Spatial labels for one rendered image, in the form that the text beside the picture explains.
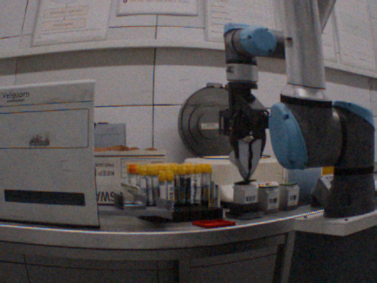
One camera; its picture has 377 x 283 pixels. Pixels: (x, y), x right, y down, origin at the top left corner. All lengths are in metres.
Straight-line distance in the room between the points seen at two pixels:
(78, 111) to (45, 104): 0.09
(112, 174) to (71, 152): 0.36
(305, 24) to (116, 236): 0.57
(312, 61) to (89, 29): 1.00
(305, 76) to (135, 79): 0.97
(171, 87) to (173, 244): 0.83
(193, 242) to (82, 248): 0.25
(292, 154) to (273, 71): 1.16
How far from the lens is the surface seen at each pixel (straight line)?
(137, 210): 1.37
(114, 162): 1.64
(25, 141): 1.26
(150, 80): 2.05
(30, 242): 1.25
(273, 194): 1.58
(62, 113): 1.29
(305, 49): 1.15
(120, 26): 2.03
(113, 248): 1.30
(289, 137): 1.13
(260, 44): 1.41
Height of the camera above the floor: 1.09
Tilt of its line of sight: 2 degrees down
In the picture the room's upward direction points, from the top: straight up
